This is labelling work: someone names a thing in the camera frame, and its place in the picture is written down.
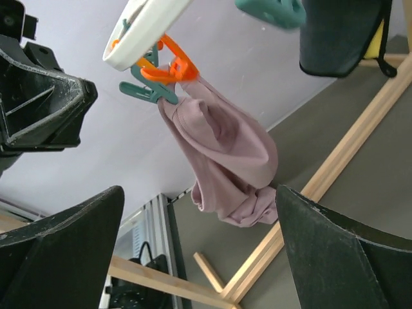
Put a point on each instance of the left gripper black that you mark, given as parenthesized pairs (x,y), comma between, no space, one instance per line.
(42,107)

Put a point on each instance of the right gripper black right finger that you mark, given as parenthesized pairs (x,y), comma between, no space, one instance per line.
(338,262)

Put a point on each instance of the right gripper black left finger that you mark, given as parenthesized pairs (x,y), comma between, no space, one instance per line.
(62,261)

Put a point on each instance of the wooden hanger stand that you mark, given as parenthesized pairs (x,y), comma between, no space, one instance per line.
(273,242)

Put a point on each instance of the white round clip hanger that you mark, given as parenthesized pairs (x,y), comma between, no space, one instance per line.
(139,27)

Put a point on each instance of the pink sock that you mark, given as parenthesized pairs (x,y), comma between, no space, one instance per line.
(233,158)

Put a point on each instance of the teal plastic clip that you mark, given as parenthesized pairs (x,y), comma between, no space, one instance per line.
(150,91)
(285,14)

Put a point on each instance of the orange plastic clip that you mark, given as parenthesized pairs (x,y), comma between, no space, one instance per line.
(181,68)

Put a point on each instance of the black yellow sock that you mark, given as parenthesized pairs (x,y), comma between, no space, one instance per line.
(338,35)

